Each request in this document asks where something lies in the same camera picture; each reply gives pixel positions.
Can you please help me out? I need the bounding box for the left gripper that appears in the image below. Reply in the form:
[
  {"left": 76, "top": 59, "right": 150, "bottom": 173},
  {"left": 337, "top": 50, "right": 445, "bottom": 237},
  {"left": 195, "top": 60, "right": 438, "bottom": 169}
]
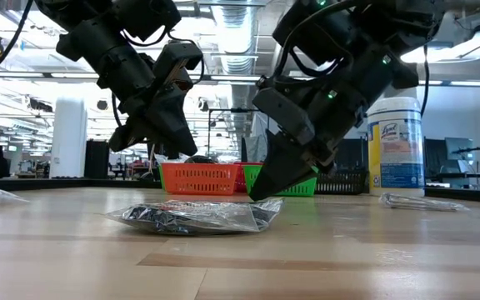
[{"left": 107, "top": 41, "right": 205, "bottom": 158}]

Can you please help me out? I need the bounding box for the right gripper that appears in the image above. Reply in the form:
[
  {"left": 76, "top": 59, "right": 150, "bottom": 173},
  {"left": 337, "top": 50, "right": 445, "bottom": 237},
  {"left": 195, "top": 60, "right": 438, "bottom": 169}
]
[{"left": 247, "top": 49, "right": 396, "bottom": 203}]

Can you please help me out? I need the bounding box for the bagged black round hairbrush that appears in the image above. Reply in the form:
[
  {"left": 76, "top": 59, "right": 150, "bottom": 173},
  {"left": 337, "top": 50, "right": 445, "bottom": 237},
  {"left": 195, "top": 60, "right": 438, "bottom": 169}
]
[
  {"left": 105, "top": 197, "right": 286, "bottom": 238},
  {"left": 185, "top": 154, "right": 220, "bottom": 165}
]

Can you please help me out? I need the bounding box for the bagged nail clipper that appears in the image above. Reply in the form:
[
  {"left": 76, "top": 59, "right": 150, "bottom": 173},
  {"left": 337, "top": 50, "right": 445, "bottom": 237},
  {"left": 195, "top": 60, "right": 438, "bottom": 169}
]
[{"left": 379, "top": 192, "right": 471, "bottom": 213}]

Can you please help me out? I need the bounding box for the black plastic basket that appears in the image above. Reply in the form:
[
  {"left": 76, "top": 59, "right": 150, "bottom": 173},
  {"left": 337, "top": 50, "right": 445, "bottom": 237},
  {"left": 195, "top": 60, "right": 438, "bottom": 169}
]
[{"left": 315, "top": 170, "right": 369, "bottom": 196}]

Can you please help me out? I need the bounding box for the black partition panel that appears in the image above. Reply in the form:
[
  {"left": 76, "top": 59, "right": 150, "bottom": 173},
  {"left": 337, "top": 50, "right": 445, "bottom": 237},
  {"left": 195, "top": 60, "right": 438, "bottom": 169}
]
[{"left": 335, "top": 137, "right": 370, "bottom": 172}]

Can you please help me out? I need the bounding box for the black cabinet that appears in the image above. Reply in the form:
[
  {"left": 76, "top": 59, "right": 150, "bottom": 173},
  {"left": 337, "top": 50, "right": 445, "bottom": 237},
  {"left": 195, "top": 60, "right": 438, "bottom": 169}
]
[{"left": 83, "top": 138, "right": 112, "bottom": 178}]

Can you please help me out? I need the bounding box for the orange plastic basket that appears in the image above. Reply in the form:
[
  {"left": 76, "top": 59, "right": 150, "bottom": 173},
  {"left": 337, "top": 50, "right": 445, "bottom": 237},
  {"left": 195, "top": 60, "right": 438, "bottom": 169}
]
[{"left": 159, "top": 162, "right": 241, "bottom": 196}]

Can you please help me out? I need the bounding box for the white building column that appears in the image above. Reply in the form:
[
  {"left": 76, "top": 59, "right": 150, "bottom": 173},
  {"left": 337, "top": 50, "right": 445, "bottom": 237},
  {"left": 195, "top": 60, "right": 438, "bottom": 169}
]
[{"left": 49, "top": 97, "right": 89, "bottom": 179}]

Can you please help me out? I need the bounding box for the Lysol wipes canister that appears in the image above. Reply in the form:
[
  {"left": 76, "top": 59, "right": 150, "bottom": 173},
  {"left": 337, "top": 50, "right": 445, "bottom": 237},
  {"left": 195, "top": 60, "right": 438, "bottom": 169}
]
[{"left": 367, "top": 97, "right": 426, "bottom": 197}]

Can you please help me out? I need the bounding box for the grey background monitor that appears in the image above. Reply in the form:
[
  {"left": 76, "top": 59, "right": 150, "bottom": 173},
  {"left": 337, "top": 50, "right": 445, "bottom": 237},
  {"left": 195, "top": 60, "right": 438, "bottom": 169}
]
[{"left": 443, "top": 137, "right": 474, "bottom": 173}]

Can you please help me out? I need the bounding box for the long light strip bar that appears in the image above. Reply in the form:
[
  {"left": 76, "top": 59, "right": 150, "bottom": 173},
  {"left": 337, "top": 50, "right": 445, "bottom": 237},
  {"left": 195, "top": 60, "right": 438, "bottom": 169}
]
[{"left": 0, "top": 69, "right": 480, "bottom": 88}]

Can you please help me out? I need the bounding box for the black background rig frame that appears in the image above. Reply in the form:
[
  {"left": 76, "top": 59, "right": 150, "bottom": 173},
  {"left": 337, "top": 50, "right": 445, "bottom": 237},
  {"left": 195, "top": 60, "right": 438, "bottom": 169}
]
[{"left": 206, "top": 107, "right": 266, "bottom": 164}]

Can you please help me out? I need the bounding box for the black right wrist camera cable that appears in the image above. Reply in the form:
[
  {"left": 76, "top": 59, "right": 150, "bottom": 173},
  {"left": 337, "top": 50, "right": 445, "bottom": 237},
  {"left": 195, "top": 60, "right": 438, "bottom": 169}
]
[{"left": 271, "top": 0, "right": 356, "bottom": 83}]

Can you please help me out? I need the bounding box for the silver ventilation duct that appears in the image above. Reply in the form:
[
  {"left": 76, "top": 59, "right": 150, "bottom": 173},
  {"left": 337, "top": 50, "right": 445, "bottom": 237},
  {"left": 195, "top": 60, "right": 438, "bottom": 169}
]
[{"left": 211, "top": 0, "right": 260, "bottom": 138}]

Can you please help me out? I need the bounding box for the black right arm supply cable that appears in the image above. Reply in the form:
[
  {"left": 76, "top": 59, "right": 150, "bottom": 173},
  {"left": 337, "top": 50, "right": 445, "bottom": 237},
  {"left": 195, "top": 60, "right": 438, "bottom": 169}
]
[{"left": 419, "top": 43, "right": 431, "bottom": 118}]

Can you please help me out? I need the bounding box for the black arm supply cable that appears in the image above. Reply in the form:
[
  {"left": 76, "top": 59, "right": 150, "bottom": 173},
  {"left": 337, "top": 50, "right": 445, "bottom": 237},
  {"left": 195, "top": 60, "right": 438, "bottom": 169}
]
[
  {"left": 0, "top": 0, "right": 33, "bottom": 91},
  {"left": 419, "top": 43, "right": 431, "bottom": 118}
]

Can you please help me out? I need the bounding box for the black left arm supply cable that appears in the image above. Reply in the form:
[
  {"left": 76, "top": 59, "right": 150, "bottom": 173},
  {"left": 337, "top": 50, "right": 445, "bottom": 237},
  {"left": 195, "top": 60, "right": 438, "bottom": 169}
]
[{"left": 0, "top": 0, "right": 33, "bottom": 91}]

